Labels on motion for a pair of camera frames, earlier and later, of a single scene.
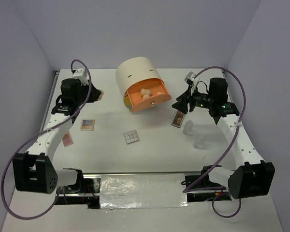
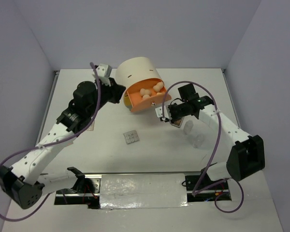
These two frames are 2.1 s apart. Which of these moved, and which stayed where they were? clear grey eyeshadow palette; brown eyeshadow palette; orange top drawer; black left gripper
Moved: black left gripper
Stayed: clear grey eyeshadow palette; orange top drawer; brown eyeshadow palette
